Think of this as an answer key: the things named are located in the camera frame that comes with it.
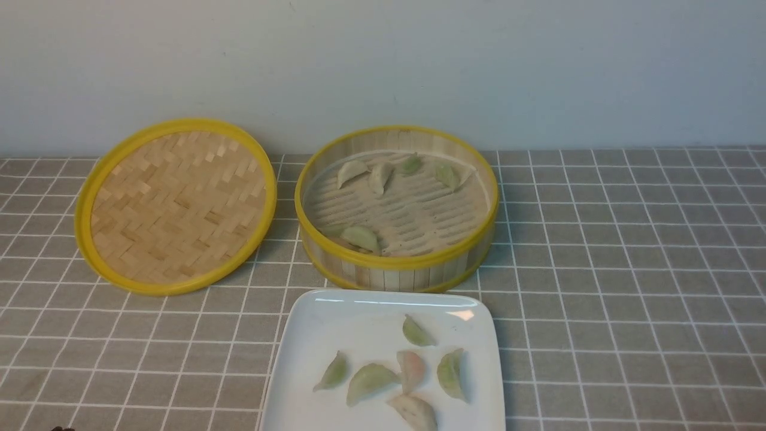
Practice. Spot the green dumpling in steamer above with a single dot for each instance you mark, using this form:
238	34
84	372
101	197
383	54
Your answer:
410	165

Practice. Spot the green dumpling plate top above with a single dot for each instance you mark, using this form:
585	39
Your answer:
415	334

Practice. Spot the green dumpling plate right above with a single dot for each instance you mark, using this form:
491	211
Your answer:
449	374

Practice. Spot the pale dumpling in steamer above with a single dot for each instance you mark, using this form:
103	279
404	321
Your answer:
350	170
379	176

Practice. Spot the large green dumpling plate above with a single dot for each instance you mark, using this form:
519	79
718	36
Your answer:
368	380

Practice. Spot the pink dumpling plate bottom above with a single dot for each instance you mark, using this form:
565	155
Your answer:
416	412

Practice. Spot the green dumpling plate left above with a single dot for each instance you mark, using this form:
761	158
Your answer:
334	374

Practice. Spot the grey checked tablecloth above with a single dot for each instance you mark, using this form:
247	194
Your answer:
626	288

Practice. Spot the bamboo steamer basket yellow rim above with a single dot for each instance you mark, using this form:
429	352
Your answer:
451	232

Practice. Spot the pink dumpling on plate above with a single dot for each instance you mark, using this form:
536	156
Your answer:
412	370

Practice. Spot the green dumpling steamer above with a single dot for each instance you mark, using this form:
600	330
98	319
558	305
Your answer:
447	175
361	237

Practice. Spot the bamboo steamer lid yellow rim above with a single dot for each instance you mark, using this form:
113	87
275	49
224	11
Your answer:
176	207

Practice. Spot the white square plate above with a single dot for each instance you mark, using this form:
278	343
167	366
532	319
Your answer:
330	335

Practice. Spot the pale dumpling steamer front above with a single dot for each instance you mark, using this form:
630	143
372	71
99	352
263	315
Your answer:
399	248

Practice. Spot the green dumpling steamer front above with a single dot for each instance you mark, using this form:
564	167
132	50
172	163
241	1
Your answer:
361	237

